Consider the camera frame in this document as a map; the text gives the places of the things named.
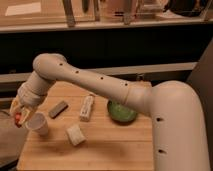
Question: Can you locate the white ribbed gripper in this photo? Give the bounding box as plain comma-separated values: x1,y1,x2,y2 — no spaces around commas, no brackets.
9,84,46,126

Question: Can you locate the orange red pepper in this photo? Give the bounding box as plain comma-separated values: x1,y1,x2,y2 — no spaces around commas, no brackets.
15,113,21,125

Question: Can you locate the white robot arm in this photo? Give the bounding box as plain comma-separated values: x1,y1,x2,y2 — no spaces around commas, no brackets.
10,53,211,171

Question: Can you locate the dark grey rectangular block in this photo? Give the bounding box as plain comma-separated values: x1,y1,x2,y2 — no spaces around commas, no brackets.
49,101,68,119

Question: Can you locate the beige sponge block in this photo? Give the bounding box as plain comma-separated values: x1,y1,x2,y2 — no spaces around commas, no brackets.
66,124,86,146

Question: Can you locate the white tube bottle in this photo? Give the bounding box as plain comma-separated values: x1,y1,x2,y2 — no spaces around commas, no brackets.
79,95,94,122

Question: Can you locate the wooden cutting board table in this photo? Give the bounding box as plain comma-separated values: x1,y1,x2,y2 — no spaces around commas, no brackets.
17,82,153,171

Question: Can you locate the green bowl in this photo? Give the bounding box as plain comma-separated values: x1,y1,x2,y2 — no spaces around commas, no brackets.
107,101,138,123

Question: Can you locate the black cable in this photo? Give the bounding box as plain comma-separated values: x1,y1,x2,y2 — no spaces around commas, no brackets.
0,109,13,117

